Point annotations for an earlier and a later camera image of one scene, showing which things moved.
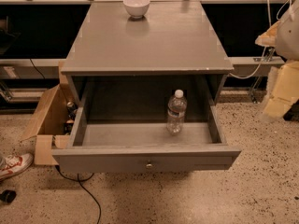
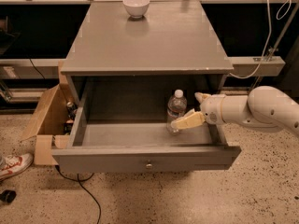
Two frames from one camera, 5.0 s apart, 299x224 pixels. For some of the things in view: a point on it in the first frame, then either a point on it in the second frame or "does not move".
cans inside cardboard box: (72, 110) does not move
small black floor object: (7, 196) does not move
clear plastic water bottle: (177, 108) does not move
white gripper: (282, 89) -> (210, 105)
